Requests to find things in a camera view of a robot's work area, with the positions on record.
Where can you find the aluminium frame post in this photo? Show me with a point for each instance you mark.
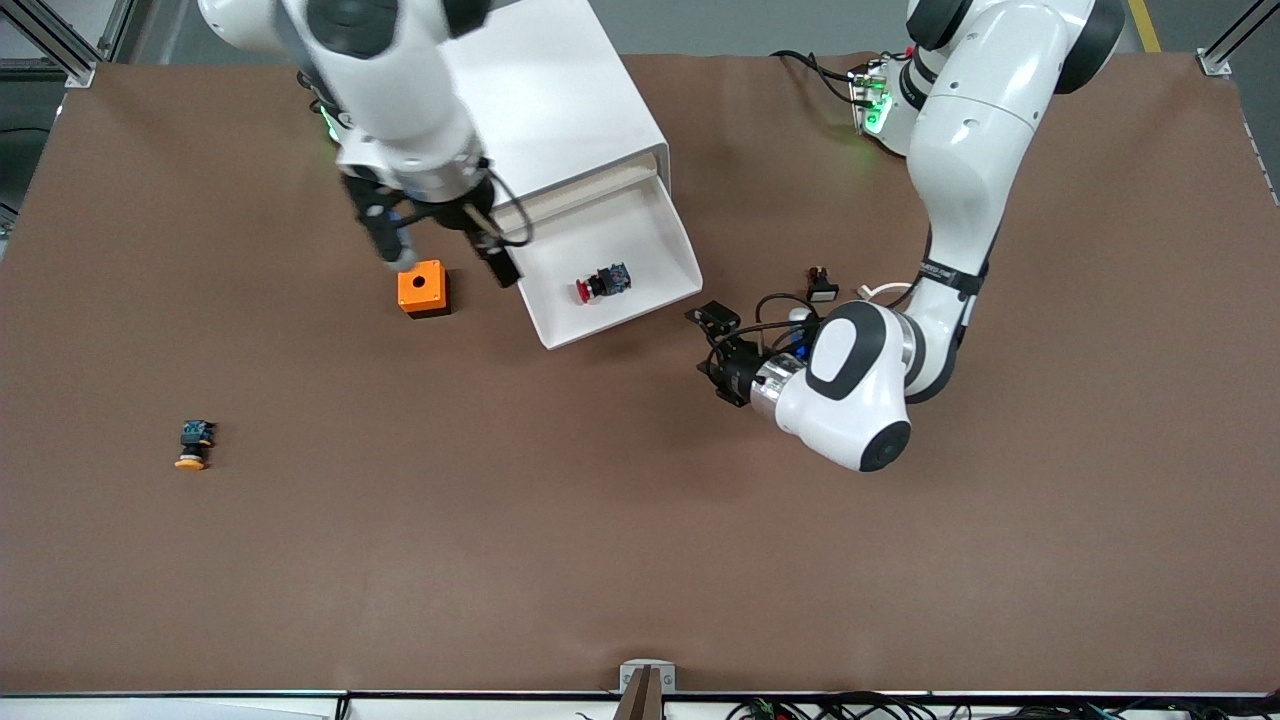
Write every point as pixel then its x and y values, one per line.
pixel 50 45
pixel 115 25
pixel 1235 45

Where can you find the red mushroom push button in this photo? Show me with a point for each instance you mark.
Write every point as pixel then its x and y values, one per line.
pixel 605 282

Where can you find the brown table mat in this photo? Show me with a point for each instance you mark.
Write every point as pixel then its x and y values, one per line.
pixel 640 500

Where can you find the white curved plastic bracket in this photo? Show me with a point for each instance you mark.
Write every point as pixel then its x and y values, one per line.
pixel 872 291

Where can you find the yellow mushroom push button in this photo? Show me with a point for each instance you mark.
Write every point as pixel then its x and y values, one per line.
pixel 192 462

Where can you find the black rectangular pushbutton switch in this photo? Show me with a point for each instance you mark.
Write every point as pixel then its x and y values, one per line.
pixel 822 290

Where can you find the white frame rail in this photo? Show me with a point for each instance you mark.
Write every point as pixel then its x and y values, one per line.
pixel 200 709

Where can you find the white drawer cabinet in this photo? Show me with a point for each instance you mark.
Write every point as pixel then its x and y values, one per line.
pixel 560 90

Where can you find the white plastic drawer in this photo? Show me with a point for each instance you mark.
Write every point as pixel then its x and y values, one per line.
pixel 640 240
pixel 590 200
pixel 600 178

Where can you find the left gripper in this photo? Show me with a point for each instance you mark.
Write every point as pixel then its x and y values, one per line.
pixel 737 373

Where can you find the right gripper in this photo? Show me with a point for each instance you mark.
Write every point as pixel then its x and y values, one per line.
pixel 432 212

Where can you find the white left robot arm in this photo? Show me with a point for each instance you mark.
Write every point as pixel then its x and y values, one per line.
pixel 960 150

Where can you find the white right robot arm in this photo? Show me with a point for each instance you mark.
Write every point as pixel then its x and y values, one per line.
pixel 400 90

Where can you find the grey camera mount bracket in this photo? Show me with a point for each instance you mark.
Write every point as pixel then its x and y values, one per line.
pixel 647 680

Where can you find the orange button enclosure box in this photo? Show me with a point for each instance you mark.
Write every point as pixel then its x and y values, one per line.
pixel 430 295

